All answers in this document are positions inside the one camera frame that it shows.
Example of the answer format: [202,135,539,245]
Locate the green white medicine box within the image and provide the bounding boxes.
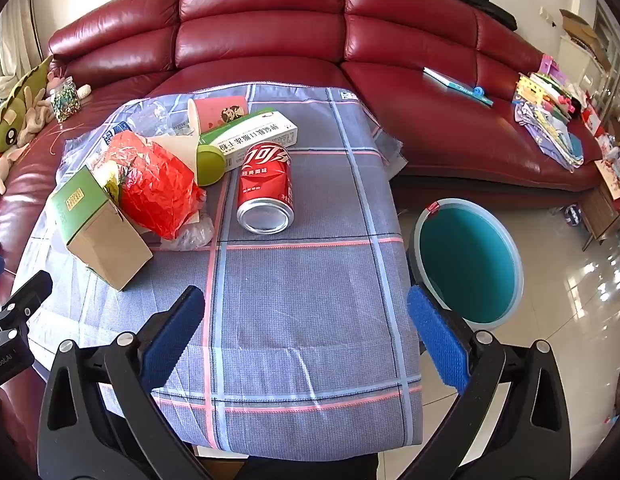
[199,108,299,171]

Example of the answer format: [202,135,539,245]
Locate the red soda can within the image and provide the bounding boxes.
[236,141,297,235]

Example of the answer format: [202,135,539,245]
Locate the wooden side table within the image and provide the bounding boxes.
[580,180,620,253]

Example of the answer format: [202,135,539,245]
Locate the jar of colourful beads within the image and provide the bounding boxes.
[50,77,82,123]

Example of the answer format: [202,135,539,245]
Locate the teal trash bin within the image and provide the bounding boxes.
[409,198,525,329]

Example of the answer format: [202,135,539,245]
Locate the beige paper sheet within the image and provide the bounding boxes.
[150,134,201,186]

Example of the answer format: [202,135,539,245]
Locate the pink paper cup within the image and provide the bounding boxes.
[187,96,251,136]

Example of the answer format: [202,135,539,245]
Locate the red plastic snack packet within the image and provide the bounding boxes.
[106,132,208,241]

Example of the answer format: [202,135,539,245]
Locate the green plush toy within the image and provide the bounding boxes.
[0,55,55,153]

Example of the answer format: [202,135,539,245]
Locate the white curtain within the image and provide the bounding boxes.
[0,25,40,91]

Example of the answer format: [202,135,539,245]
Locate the red leather sofa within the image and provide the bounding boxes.
[0,0,611,441]

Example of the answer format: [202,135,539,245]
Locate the open cardboard box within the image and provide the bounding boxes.
[559,9,613,68]

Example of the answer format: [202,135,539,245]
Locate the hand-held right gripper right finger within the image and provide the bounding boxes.
[406,283,586,480]

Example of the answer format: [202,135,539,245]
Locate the green brown cardboard box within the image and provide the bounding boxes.
[50,166,154,292]

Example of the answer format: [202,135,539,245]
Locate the clear plastic bag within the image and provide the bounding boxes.
[154,209,215,251]

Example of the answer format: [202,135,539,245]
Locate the clear plastic bottle blue label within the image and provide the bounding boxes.
[92,97,191,161]

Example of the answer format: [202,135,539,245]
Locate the pile of colourful clothes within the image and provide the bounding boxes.
[512,55,586,173]

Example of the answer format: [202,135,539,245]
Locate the grey plaid tablecloth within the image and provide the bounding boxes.
[20,82,425,448]

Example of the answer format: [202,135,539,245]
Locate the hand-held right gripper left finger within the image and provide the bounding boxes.
[37,285,215,480]

